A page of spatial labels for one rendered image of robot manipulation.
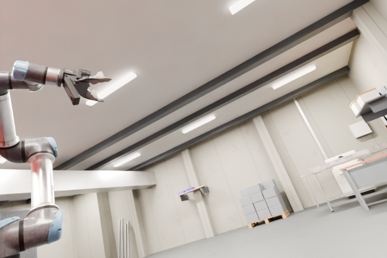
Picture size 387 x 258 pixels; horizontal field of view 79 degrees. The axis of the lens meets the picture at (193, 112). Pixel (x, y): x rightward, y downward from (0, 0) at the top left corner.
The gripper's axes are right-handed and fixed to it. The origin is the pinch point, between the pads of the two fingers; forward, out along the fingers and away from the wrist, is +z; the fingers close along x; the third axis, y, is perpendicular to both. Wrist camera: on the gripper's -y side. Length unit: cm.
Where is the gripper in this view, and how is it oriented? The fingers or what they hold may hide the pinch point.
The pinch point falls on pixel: (108, 91)
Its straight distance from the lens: 114.1
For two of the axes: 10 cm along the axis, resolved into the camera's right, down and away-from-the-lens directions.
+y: -1.9, -7.6, 6.2
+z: 8.6, 1.7, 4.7
